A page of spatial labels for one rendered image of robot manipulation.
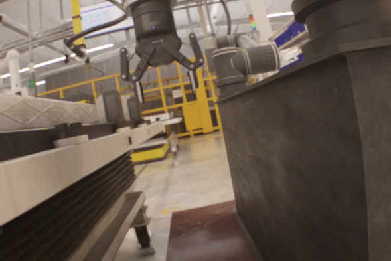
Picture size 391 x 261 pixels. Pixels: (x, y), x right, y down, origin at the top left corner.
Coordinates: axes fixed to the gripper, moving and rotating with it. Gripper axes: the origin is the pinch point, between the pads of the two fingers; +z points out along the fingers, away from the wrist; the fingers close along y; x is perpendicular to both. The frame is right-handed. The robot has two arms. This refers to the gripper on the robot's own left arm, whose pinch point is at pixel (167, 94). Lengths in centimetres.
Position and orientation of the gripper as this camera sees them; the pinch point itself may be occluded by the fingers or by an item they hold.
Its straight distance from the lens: 49.0
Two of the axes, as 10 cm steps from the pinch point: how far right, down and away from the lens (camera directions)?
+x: -0.1, 0.1, 10.0
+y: 9.8, -2.0, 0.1
